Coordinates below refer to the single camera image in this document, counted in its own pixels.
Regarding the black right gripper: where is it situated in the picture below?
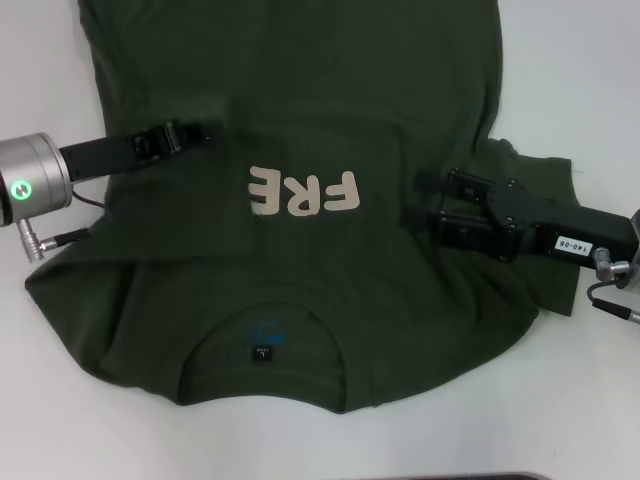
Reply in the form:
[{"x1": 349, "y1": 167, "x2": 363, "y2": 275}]
[{"x1": 407, "y1": 168, "x2": 634, "y2": 264}]

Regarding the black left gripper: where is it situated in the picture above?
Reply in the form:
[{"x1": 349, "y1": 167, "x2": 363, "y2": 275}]
[{"x1": 58, "y1": 119, "x2": 226, "y2": 180}]

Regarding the dark green FREE t-shirt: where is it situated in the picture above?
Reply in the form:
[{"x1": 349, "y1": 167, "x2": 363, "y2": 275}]
[{"x1": 23, "y1": 0, "x2": 576, "y2": 417}]

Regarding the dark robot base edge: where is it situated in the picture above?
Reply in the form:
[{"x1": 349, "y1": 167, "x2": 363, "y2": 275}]
[{"x1": 277, "y1": 469, "x2": 549, "y2": 480}]

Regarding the right arm connector cable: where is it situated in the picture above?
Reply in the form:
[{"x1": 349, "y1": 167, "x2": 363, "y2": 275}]
[{"x1": 587, "y1": 247, "x2": 640, "y2": 326}]

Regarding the arm connector cable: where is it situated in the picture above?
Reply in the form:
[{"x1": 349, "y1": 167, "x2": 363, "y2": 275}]
[
  {"x1": 18, "y1": 192, "x2": 109, "y2": 252},
  {"x1": 587, "y1": 247, "x2": 640, "y2": 326}
]

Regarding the left arm connector cable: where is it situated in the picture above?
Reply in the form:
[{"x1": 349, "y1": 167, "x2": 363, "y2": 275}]
[{"x1": 18, "y1": 192, "x2": 109, "y2": 252}]

